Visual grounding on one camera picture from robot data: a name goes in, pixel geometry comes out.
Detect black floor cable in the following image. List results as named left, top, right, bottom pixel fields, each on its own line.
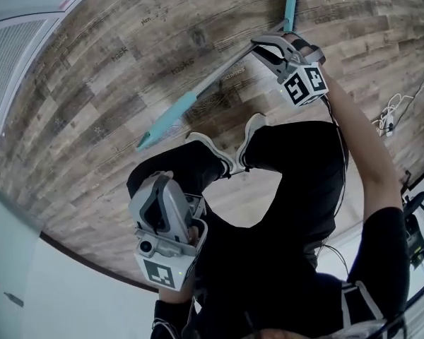
left=399, top=60, right=424, bottom=121

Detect person's right white shoe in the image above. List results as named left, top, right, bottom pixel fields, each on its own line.
left=234, top=113, right=269, bottom=172

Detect white cable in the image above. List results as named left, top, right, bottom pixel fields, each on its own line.
left=371, top=83, right=424, bottom=133

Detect black equipment stand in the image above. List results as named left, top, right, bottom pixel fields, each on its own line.
left=401, top=189, right=424, bottom=222

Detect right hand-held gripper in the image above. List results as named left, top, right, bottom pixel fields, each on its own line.
left=250, top=32, right=330, bottom=109

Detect person's left white shoe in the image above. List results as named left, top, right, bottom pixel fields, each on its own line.
left=184, top=131, right=237, bottom=177

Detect wooden floor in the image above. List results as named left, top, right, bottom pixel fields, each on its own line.
left=0, top=0, right=424, bottom=293

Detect person's black shirt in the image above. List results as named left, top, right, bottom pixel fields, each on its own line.
left=151, top=206, right=411, bottom=339

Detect small dark wall fitting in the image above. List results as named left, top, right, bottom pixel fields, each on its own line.
left=3, top=290, right=25, bottom=309

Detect person's right forearm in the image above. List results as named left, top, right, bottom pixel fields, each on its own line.
left=317, top=61, right=404, bottom=222

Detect white power strip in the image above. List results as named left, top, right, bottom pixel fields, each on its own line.
left=378, top=113, right=396, bottom=138

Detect white mesh panel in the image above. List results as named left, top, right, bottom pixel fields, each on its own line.
left=0, top=11, right=64, bottom=151

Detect teal and silver broom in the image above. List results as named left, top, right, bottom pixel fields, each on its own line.
left=135, top=0, right=298, bottom=153

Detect person's black trousers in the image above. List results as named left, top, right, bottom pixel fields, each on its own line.
left=126, top=119, right=348, bottom=261

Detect dark baseboard strip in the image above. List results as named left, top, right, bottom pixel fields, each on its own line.
left=37, top=230, right=160, bottom=294

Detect person's white shoe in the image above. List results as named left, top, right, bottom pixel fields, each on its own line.
left=184, top=131, right=237, bottom=177
left=234, top=113, right=269, bottom=172

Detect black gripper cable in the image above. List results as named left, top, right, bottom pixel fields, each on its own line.
left=323, top=95, right=351, bottom=271

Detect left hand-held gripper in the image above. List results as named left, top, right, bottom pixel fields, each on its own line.
left=128, top=170, right=208, bottom=291

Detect person's left forearm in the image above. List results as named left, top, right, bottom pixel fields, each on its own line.
left=158, top=283, right=197, bottom=305

